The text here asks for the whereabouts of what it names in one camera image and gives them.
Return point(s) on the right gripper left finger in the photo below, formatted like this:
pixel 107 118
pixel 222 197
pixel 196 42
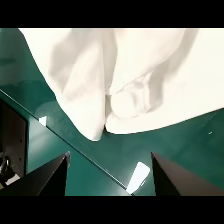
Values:
pixel 46 178

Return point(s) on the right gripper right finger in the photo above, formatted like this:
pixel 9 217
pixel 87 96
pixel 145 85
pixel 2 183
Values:
pixel 176 181

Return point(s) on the white T-shirt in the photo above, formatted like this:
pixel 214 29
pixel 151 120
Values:
pixel 140 66

